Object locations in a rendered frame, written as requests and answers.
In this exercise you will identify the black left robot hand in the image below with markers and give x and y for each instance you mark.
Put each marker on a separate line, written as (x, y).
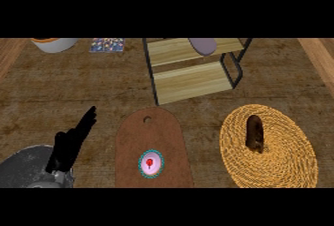
(70, 145)

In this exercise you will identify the dark brown eggplant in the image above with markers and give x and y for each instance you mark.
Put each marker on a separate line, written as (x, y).
(255, 134)

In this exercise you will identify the colourful patterned box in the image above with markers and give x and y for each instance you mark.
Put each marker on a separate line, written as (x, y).
(107, 44)

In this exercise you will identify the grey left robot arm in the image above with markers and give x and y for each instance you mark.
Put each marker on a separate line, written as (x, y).
(30, 167)

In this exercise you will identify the white and orange bowl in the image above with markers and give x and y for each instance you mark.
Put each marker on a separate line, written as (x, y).
(54, 44)

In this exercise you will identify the pink frosted cupcake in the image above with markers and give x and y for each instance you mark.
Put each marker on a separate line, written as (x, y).
(151, 163)

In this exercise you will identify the yellow woven round placemat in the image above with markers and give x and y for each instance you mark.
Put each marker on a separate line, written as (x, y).
(278, 153)

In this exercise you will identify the wooden tiered shelf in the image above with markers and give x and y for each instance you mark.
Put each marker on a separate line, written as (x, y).
(191, 73)

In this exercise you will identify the brown wooden cutting board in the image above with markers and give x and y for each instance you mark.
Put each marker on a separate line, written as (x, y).
(153, 138)

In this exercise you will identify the grey oval dish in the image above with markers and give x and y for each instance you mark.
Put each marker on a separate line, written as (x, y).
(203, 45)

